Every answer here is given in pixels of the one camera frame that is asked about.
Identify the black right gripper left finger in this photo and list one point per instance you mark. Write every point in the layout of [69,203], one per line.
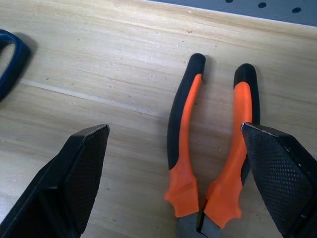
[64,178]

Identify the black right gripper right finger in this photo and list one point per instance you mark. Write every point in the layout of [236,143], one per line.
[280,173]

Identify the orange and black pliers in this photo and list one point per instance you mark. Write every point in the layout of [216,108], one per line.
[183,148]

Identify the grey perforated pegboard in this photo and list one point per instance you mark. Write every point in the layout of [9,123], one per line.
[247,7]

